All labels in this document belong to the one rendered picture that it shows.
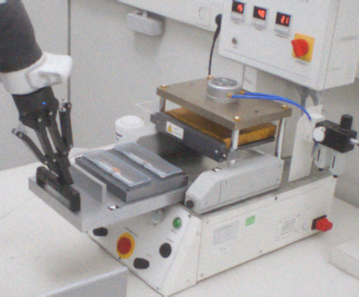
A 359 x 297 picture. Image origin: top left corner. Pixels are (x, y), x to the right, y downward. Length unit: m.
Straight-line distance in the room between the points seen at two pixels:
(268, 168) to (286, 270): 0.25
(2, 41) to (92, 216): 0.38
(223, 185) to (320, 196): 0.36
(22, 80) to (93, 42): 1.67
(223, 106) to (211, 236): 0.29
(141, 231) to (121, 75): 1.28
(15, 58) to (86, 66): 1.75
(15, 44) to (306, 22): 0.68
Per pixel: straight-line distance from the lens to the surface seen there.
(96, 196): 1.35
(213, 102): 1.53
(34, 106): 1.23
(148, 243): 1.50
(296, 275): 1.60
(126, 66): 2.67
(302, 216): 1.68
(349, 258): 1.63
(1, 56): 1.18
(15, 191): 1.87
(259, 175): 1.50
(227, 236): 1.49
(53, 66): 1.20
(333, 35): 1.53
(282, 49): 1.60
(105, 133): 2.88
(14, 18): 1.16
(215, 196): 1.42
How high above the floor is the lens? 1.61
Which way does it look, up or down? 26 degrees down
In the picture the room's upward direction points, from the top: 3 degrees clockwise
